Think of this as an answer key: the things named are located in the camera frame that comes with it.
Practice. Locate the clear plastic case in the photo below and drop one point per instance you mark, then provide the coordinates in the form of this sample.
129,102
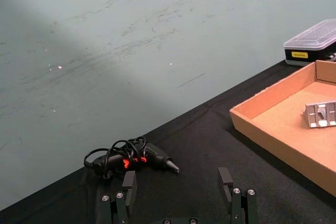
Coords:
308,44

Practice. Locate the plain pale wall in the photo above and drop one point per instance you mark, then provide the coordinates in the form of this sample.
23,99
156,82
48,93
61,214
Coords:
118,45

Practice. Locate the black table cloth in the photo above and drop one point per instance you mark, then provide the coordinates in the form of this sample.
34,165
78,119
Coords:
189,155

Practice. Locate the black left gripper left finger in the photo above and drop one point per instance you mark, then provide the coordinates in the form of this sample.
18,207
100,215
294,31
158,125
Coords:
130,186

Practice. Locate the shallow brown cardboard tray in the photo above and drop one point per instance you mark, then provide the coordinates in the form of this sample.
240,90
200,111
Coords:
286,127

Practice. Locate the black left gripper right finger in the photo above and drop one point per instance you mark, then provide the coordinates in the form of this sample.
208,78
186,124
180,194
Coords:
237,200

